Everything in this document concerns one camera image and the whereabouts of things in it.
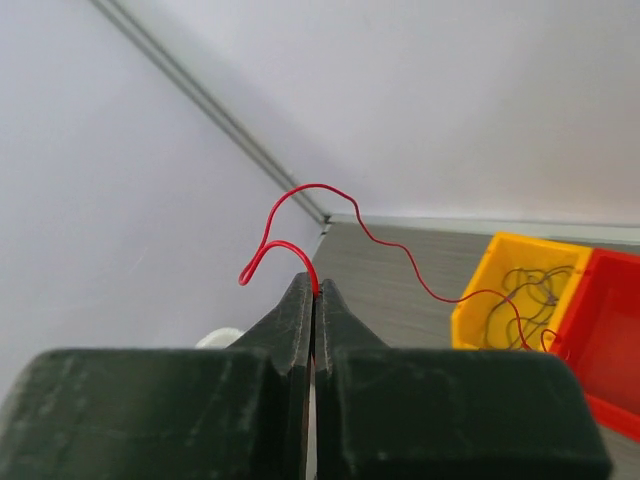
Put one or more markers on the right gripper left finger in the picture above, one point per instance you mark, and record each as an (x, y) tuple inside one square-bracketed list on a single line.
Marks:
[(235, 413)]

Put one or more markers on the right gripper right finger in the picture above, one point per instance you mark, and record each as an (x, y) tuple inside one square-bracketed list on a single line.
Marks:
[(411, 413)]

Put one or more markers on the white plastic basket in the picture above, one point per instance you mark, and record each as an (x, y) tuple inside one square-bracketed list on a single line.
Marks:
[(220, 338)]

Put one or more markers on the yellow plastic bin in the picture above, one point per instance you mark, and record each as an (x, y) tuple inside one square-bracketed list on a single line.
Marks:
[(518, 294)]

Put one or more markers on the red plastic bin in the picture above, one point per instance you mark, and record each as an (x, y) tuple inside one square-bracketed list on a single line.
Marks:
[(598, 339)]

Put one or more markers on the aluminium corner post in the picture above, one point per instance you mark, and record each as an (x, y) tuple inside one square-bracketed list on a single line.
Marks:
[(207, 103)]

